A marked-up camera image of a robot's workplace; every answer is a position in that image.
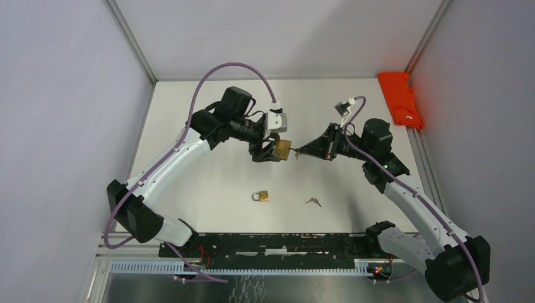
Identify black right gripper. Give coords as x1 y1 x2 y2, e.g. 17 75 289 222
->
299 122 373 162

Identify large brass padlock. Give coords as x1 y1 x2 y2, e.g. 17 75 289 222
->
275 140 291 161

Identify silver key bunch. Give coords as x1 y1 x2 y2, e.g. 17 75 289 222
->
289 148 302 160

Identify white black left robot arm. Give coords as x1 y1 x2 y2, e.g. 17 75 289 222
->
106 86 287 257

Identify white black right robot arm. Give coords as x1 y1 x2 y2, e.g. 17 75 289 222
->
296 118 491 302

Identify small brass padlock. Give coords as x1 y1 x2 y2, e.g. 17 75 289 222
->
251 191 269 202

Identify small keys on table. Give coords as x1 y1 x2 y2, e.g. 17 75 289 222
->
305 198 321 207

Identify orange folded cloth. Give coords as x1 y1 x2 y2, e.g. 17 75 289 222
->
377 72 425 131

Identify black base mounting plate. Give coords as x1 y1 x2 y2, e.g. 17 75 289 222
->
158 233 396 270

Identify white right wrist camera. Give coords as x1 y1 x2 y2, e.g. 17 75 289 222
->
334 97 356 127

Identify aluminium corner frame post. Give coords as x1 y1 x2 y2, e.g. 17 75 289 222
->
404 0 454 74

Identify aluminium front frame rail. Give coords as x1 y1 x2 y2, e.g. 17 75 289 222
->
81 232 490 303

